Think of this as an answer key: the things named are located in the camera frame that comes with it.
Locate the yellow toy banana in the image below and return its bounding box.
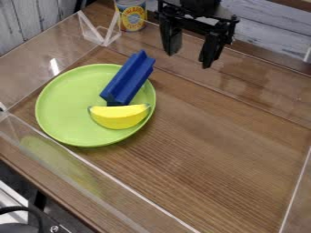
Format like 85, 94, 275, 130
88, 104, 151, 129

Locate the black metal table frame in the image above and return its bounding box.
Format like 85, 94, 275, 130
0, 161, 95, 233

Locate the blue plastic block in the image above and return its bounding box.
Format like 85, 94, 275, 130
100, 50, 156, 106

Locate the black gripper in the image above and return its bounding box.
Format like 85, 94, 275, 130
157, 0, 239, 68

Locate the green plastic plate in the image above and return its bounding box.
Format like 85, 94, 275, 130
35, 64, 156, 147

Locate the yellow blue labelled can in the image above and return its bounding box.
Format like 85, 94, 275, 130
115, 0, 147, 32

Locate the clear acrylic tray wall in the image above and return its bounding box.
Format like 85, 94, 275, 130
0, 5, 311, 233

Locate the black cable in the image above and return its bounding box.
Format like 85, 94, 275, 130
0, 206, 45, 233

